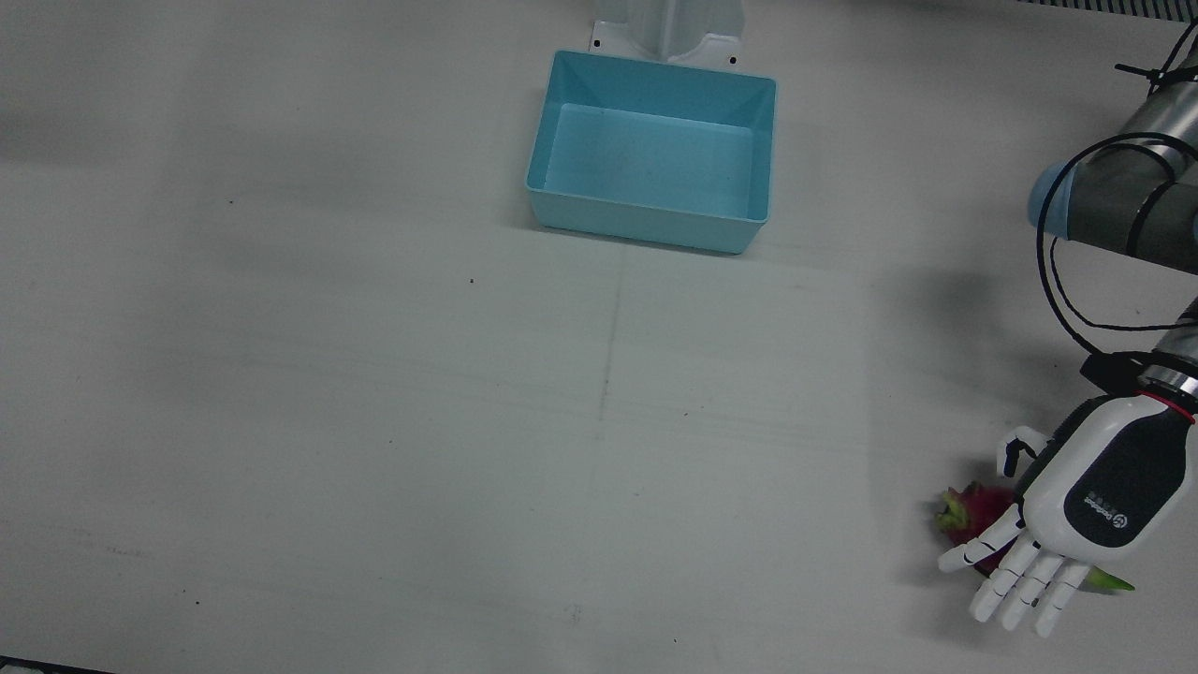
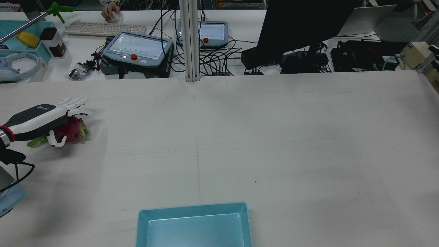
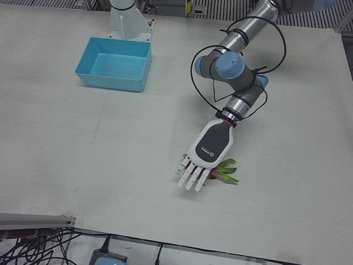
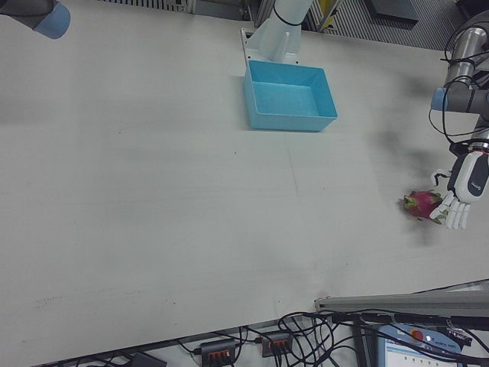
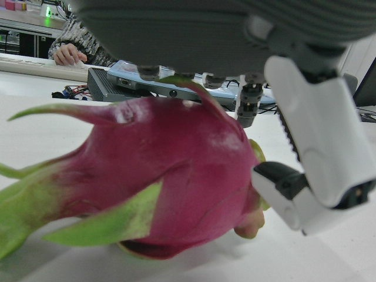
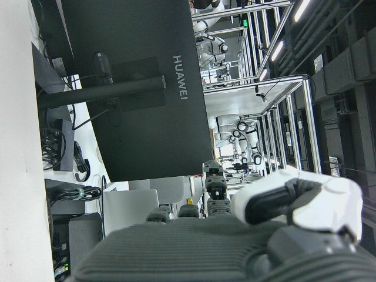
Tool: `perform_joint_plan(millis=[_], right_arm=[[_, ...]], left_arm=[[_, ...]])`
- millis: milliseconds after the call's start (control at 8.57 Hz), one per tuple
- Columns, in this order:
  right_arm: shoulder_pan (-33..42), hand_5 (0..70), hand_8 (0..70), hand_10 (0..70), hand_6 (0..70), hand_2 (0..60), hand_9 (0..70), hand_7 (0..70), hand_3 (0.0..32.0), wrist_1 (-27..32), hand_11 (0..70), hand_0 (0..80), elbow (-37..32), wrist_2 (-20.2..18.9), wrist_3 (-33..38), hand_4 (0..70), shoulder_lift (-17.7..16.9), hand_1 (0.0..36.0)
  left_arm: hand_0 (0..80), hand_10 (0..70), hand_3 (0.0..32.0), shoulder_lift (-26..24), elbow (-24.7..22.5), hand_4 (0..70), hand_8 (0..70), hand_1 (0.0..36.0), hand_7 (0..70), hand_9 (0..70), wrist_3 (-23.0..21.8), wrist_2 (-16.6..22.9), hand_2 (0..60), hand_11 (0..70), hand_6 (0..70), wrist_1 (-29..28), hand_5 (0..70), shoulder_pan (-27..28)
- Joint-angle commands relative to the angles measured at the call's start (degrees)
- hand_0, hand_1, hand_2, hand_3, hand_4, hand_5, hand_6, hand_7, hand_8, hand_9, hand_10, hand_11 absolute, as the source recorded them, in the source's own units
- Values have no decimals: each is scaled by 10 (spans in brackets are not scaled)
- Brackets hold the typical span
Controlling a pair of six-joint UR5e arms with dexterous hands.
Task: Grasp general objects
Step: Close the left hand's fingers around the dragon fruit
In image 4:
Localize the red dragon fruit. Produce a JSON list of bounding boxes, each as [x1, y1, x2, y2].
[[403, 190, 444, 222]]

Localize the black orange usb hub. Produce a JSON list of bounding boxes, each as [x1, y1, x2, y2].
[[193, 338, 240, 364], [261, 330, 295, 359]]

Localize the light blue plastic bin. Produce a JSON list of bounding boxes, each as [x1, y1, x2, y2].
[[243, 60, 339, 133]]

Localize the robot teach pendant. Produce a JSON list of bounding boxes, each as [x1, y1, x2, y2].
[[376, 320, 473, 367]]

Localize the black equipment box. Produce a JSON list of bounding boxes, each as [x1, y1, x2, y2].
[[366, 0, 419, 27]]

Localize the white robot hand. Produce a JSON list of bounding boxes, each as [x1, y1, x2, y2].
[[429, 147, 489, 230]]

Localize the aluminium profile beam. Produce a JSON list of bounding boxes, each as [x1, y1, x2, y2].
[[313, 281, 489, 318]]

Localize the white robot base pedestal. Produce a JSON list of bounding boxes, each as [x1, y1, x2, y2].
[[239, 0, 313, 65]]

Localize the tangled black cables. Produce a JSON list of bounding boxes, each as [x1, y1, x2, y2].
[[277, 309, 379, 367]]

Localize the black power adapter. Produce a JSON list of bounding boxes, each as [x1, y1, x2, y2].
[[128, 351, 167, 367]]

